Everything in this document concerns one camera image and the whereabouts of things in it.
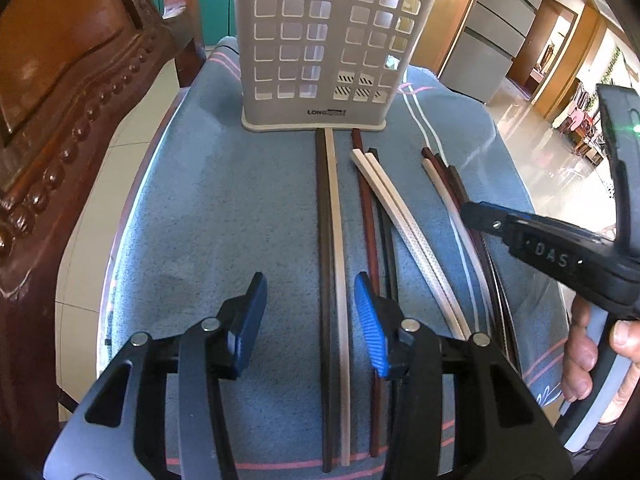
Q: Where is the maroon chopstick group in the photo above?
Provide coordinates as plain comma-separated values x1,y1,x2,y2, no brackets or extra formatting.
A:
422,148,502,330

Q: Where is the beige chopstick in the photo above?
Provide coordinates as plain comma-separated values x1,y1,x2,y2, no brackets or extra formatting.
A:
323,128,352,467

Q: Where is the grey perforated utensil holder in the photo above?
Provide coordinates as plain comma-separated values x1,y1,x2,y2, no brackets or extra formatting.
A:
234,0,435,132

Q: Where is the wooden glass door frame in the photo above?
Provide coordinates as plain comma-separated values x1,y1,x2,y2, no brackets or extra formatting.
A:
411,0,474,76

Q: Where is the grey drawer cabinet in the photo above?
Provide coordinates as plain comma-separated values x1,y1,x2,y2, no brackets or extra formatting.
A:
439,0,542,103

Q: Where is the cream textured chopstick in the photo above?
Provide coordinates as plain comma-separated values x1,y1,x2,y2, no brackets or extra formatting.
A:
364,153,471,339
352,148,461,339

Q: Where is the black chopstick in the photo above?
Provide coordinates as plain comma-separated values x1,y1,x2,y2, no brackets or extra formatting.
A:
366,146,402,311

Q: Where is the cream chopstick right group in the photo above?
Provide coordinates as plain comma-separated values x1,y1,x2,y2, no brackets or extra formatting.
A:
422,158,492,327

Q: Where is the dark brown chopstick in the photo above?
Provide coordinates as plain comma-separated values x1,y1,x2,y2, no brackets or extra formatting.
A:
314,128,333,474

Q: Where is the reddish brown chopstick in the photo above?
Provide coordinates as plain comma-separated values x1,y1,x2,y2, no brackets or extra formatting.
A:
350,128,385,458

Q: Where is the person's right hand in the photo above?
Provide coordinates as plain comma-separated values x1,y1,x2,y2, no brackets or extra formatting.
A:
560,294,640,424

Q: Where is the carved wooden chair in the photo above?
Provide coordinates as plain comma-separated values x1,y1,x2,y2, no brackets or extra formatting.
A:
1,0,205,469

